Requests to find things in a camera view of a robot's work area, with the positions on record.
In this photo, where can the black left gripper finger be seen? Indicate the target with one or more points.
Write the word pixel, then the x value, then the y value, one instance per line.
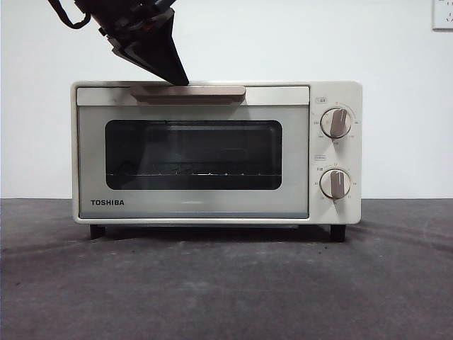
pixel 129 52
pixel 166 53

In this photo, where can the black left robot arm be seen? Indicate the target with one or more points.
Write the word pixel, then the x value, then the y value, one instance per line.
pixel 113 12

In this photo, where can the cream Toshiba toaster oven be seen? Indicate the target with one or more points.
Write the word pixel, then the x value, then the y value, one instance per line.
pixel 355 156

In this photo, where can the cream beige temperature knob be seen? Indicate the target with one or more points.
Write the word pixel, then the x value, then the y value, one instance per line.
pixel 336 123

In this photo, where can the cream beige timer knob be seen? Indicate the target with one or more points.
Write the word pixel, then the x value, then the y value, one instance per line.
pixel 335 184

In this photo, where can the white wall socket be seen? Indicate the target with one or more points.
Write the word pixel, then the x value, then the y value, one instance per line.
pixel 444 16

